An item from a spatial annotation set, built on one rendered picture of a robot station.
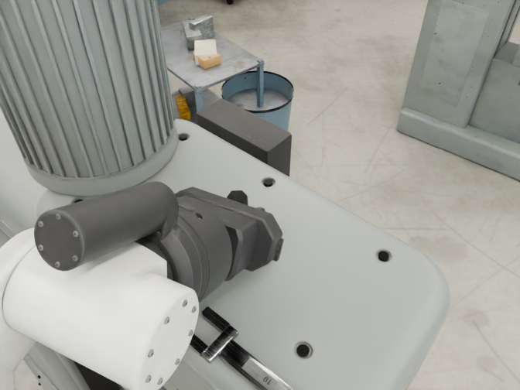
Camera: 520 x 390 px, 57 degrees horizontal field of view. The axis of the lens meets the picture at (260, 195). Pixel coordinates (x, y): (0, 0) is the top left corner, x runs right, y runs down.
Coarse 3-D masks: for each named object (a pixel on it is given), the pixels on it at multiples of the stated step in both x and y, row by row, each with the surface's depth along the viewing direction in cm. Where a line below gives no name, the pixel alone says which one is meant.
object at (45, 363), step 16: (0, 240) 96; (32, 352) 117; (48, 352) 102; (32, 368) 135; (48, 368) 112; (64, 368) 105; (80, 368) 105; (48, 384) 126; (64, 384) 110; (80, 384) 108; (96, 384) 112; (112, 384) 118
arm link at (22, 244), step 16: (16, 240) 29; (32, 240) 29; (0, 256) 28; (16, 256) 28; (0, 272) 28; (0, 288) 27; (0, 304) 28; (0, 320) 28; (0, 336) 29; (16, 336) 30; (0, 352) 29; (16, 352) 30; (0, 368) 29; (0, 384) 28
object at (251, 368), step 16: (208, 320) 45; (224, 320) 45; (224, 336) 44; (208, 352) 43; (224, 352) 43; (240, 352) 43; (240, 368) 42; (256, 368) 42; (256, 384) 41; (272, 384) 41
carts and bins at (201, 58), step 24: (192, 24) 299; (168, 48) 303; (192, 48) 301; (216, 48) 303; (240, 48) 303; (192, 72) 282; (216, 72) 282; (240, 72) 283; (264, 72) 323; (192, 96) 342; (216, 96) 357; (240, 96) 322; (264, 96) 322; (288, 96) 319; (192, 120) 336; (288, 120) 313
